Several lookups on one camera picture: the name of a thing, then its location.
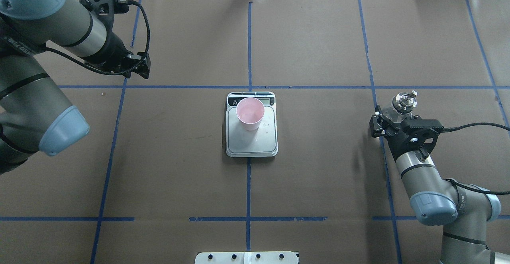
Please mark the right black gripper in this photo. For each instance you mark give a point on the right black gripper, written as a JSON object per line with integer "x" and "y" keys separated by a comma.
{"x": 393, "y": 139}

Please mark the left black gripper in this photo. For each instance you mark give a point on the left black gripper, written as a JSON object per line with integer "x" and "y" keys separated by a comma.
{"x": 112, "y": 48}

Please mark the pink plastic cup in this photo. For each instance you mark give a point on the pink plastic cup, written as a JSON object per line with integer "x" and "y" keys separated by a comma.
{"x": 250, "y": 112}

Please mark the glass sauce bottle steel spout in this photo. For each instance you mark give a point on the glass sauce bottle steel spout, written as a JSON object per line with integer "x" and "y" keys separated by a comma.
{"x": 401, "y": 106}

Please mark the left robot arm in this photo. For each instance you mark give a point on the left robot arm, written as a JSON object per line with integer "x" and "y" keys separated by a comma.
{"x": 37, "y": 116}

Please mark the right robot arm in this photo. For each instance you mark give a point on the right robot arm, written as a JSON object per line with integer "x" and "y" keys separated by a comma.
{"x": 463, "y": 210}

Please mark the silver digital kitchen scale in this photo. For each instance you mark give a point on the silver digital kitchen scale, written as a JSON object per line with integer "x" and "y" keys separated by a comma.
{"x": 260, "y": 142}

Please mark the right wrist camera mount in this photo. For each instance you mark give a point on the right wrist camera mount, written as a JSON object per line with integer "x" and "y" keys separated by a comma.
{"x": 425, "y": 133}

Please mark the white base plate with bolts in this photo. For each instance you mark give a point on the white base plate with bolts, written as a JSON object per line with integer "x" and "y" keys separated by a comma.
{"x": 248, "y": 257}

